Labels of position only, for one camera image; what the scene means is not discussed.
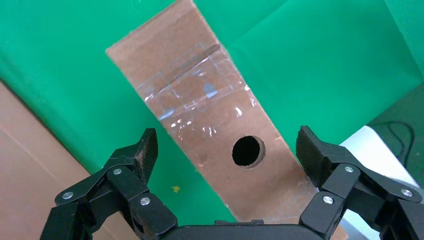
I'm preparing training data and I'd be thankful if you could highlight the white robot column base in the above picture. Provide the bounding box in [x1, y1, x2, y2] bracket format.
[339, 125, 424, 240]

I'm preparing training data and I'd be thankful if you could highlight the black floor cable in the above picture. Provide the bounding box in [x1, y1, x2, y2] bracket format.
[376, 120, 416, 167]

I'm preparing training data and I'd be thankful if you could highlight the large open cardboard carton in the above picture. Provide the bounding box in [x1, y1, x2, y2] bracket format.
[0, 81, 140, 240]

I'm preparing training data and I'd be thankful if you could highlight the green table cloth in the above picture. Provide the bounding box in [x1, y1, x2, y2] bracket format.
[0, 0, 424, 227]

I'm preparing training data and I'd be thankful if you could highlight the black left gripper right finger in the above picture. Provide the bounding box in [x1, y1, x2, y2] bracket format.
[295, 125, 424, 240]

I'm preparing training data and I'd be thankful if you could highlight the long cardboard box with hole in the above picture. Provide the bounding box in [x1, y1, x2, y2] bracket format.
[105, 0, 349, 240]

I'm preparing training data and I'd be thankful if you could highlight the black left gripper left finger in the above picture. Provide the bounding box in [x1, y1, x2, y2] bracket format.
[39, 128, 179, 240]

